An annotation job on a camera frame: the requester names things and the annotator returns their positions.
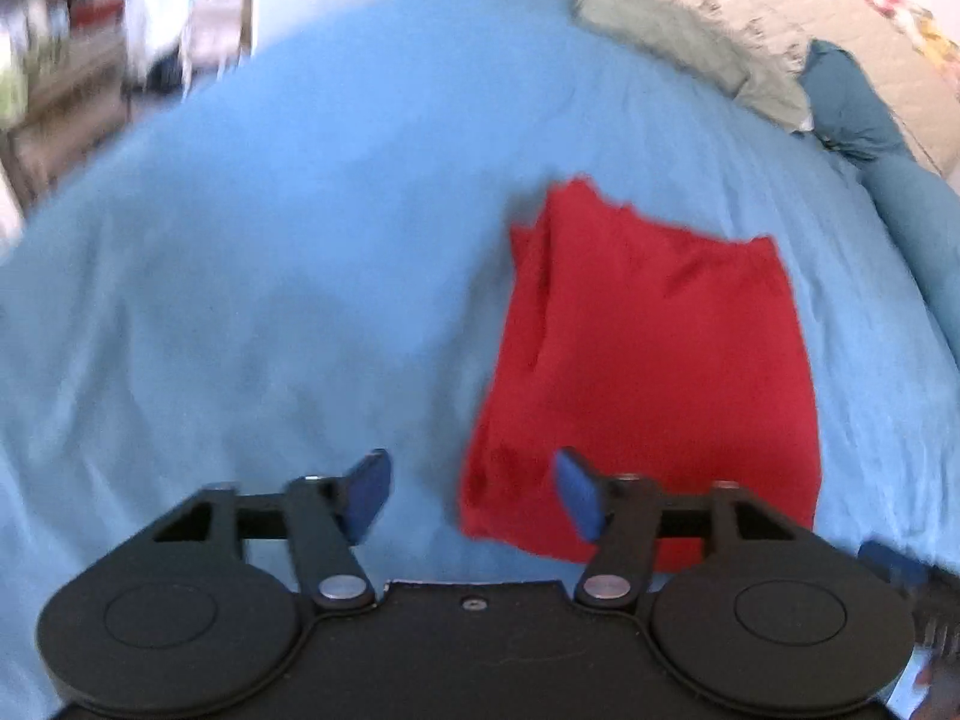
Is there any red knit sweater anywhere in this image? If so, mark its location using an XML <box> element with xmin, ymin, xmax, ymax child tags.
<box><xmin>457</xmin><ymin>176</ymin><xmax>823</xmax><ymax>571</ymax></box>

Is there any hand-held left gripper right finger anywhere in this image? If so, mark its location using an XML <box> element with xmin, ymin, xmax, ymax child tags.
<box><xmin>553</xmin><ymin>447</ymin><xmax>815</xmax><ymax>612</ymax></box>

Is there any grey-green folded cloth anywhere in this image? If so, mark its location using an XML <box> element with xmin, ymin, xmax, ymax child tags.
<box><xmin>574</xmin><ymin>0</ymin><xmax>811</xmax><ymax>130</ymax></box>

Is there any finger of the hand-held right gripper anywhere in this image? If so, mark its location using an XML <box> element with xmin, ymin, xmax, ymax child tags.
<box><xmin>857</xmin><ymin>538</ymin><xmax>960</xmax><ymax>653</ymax></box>

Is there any dark teal cloth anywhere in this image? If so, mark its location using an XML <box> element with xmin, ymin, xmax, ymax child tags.
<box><xmin>799</xmin><ymin>39</ymin><xmax>920</xmax><ymax>166</ymax></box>

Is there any blue bed sheet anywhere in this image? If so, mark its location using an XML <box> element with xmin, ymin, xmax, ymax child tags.
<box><xmin>0</xmin><ymin>0</ymin><xmax>960</xmax><ymax>706</ymax></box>

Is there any blue duvet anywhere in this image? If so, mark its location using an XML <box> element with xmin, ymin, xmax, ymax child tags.
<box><xmin>859</xmin><ymin>157</ymin><xmax>960</xmax><ymax>361</ymax></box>

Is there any wooden shelf with items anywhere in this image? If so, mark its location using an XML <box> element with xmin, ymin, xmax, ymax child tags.
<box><xmin>0</xmin><ymin>0</ymin><xmax>188</xmax><ymax>241</ymax></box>

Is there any yellow plush toy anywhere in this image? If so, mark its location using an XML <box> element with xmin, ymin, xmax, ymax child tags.
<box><xmin>911</xmin><ymin>7</ymin><xmax>960</xmax><ymax>83</ymax></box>

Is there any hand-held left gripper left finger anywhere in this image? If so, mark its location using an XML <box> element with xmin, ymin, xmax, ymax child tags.
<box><xmin>154</xmin><ymin>448</ymin><xmax>395</xmax><ymax>613</ymax></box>

